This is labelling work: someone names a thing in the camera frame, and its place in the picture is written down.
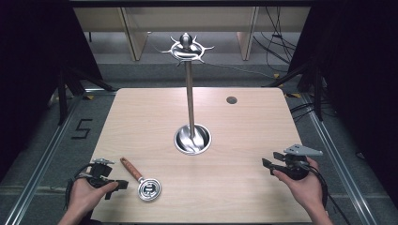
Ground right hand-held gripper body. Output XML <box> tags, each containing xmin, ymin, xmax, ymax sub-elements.
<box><xmin>281</xmin><ymin>143</ymin><xmax>324</xmax><ymax>181</ymax></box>

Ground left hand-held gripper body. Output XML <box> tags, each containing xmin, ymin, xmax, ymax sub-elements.
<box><xmin>88</xmin><ymin>157</ymin><xmax>121</xmax><ymax>189</ymax></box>

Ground steel ladle with wooden handle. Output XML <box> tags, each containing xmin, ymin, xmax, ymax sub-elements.
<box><xmin>119</xmin><ymin>157</ymin><xmax>162</xmax><ymax>203</ymax></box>

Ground steel utensil rack with hooks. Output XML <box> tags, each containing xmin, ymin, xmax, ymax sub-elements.
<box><xmin>161</xmin><ymin>31</ymin><xmax>216</xmax><ymax>157</ymax></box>

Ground person's left hand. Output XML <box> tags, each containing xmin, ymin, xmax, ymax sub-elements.
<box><xmin>67</xmin><ymin>177</ymin><xmax>120</xmax><ymax>218</ymax></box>

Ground person's right hand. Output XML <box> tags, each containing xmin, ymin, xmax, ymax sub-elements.
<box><xmin>271</xmin><ymin>157</ymin><xmax>326</xmax><ymax>218</ymax></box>

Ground black metal stand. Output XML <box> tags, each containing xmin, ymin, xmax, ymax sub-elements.
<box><xmin>262</xmin><ymin>60</ymin><xmax>326</xmax><ymax>122</ymax></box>
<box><xmin>56</xmin><ymin>64</ymin><xmax>117</xmax><ymax>127</ymax></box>

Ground black curtain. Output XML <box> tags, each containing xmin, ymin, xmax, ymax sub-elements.
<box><xmin>0</xmin><ymin>0</ymin><xmax>104</xmax><ymax>182</ymax></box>
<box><xmin>287</xmin><ymin>0</ymin><xmax>398</xmax><ymax>201</ymax></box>

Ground beige wooden shelf unit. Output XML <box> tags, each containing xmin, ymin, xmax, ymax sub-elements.
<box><xmin>73</xmin><ymin>6</ymin><xmax>312</xmax><ymax>62</ymax></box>

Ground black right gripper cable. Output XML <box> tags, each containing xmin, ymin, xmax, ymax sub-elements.
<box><xmin>308</xmin><ymin>164</ymin><xmax>353</xmax><ymax>225</ymax></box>

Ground aluminium floor rail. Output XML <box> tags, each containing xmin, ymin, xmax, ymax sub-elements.
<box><xmin>299</xmin><ymin>93</ymin><xmax>378</xmax><ymax>225</ymax></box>
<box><xmin>2</xmin><ymin>96</ymin><xmax>83</xmax><ymax>225</ymax></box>

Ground black cables beside table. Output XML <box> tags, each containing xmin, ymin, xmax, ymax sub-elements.
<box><xmin>289</xmin><ymin>98</ymin><xmax>339</xmax><ymax>124</ymax></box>

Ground white floor cable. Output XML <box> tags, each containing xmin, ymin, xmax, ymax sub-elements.
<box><xmin>203</xmin><ymin>61</ymin><xmax>277</xmax><ymax>80</ymax></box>

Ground bundle of black floor cables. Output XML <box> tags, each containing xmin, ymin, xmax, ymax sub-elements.
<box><xmin>253</xmin><ymin>6</ymin><xmax>299</xmax><ymax>74</ymax></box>

